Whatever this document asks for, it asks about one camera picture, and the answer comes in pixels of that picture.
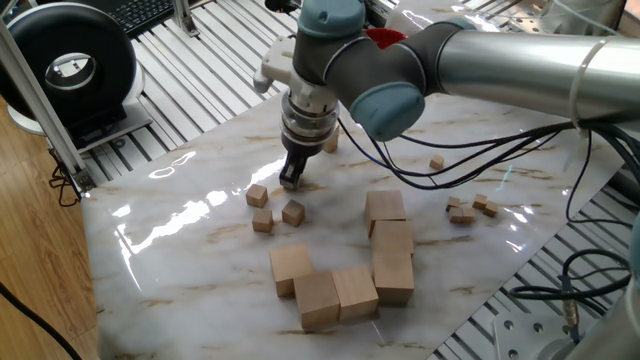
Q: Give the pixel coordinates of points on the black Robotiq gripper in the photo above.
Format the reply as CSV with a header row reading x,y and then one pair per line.
x,y
302,147

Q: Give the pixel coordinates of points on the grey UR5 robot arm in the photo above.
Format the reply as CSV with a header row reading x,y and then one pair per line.
x,y
500,65

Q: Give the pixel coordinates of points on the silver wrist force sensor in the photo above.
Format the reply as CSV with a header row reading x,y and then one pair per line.
x,y
307,122

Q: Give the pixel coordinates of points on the large wooden cube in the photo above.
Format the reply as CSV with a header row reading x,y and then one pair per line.
x,y
392,237
289,265
385,205
316,298
393,277
355,291

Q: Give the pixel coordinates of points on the small wooden cube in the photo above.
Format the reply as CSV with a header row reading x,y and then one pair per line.
x,y
455,215
479,201
468,215
452,202
490,209
436,162

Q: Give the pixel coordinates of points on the red glossy bowl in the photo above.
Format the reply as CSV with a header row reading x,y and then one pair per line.
x,y
385,36

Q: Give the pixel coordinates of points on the black computer keyboard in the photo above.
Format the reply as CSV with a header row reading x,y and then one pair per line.
x,y
140,12

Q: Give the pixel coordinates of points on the silver round mounting plate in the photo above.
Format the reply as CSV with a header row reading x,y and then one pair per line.
x,y
530,22

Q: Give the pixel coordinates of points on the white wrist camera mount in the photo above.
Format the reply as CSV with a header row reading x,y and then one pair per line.
x,y
277,65

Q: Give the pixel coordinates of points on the aluminium frame bar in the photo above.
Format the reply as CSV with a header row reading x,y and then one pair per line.
x,y
185,20
42,107

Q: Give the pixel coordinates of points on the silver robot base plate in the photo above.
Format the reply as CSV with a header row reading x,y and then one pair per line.
x,y
522,340

